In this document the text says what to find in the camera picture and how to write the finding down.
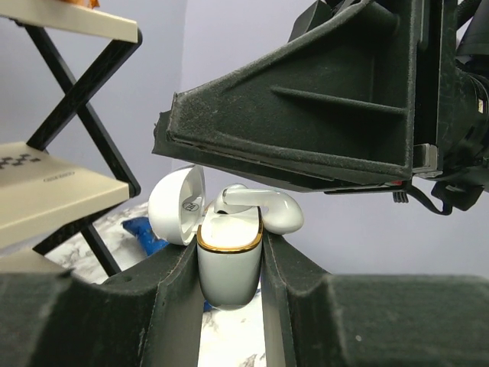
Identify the blue Doritos bag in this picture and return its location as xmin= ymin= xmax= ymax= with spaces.
xmin=121 ymin=216 xmax=168 ymax=256

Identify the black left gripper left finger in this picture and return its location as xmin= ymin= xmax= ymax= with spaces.
xmin=1 ymin=245 xmax=202 ymax=366

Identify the beige three-tier shelf rack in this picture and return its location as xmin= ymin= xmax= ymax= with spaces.
xmin=0 ymin=0 xmax=144 ymax=286

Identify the white earbud charging case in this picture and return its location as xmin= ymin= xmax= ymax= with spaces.
xmin=147 ymin=165 xmax=263 ymax=310

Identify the white earbud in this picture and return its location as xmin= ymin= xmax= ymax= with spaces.
xmin=213 ymin=183 xmax=304 ymax=235

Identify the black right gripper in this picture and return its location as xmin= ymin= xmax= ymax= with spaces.
xmin=410 ymin=1 xmax=488 ymax=214

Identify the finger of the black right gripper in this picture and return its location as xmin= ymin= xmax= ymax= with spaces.
xmin=153 ymin=1 xmax=415 ymax=190

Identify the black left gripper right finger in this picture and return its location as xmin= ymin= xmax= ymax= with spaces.
xmin=261 ymin=233 xmax=488 ymax=366

